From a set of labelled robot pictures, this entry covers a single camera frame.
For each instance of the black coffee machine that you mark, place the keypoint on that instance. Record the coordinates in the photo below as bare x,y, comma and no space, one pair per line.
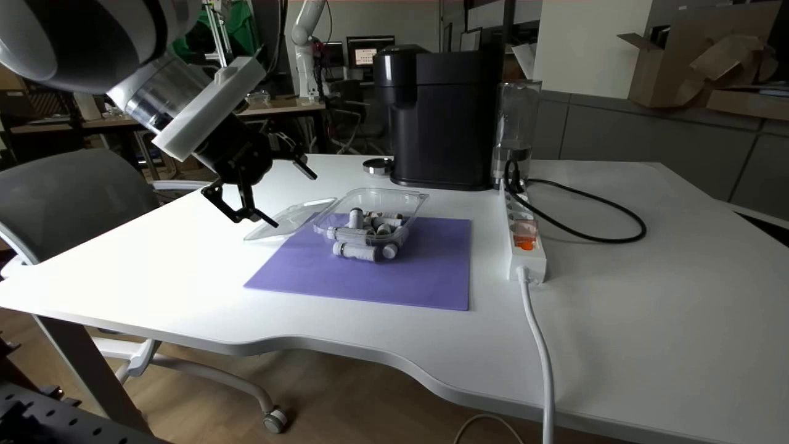
440,114

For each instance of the white plastic fittings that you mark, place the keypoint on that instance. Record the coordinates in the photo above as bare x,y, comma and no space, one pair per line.
367,235

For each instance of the clear plastic container lid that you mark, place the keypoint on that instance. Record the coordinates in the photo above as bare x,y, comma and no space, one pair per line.
289,221

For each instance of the cardboard box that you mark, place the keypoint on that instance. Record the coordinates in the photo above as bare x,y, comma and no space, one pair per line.
702,48

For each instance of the clear plastic container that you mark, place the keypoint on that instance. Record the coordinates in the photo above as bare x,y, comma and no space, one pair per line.
388,201

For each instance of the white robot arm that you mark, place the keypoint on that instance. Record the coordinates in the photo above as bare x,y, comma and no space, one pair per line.
122,48

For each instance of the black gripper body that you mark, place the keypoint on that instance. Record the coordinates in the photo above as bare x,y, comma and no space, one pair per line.
238,155

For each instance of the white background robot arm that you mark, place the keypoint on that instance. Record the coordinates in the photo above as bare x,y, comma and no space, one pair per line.
302,48

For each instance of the purple mat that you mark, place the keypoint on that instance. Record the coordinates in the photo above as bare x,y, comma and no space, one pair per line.
432,272

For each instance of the white power strip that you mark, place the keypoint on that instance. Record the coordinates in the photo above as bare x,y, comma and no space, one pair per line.
526,251

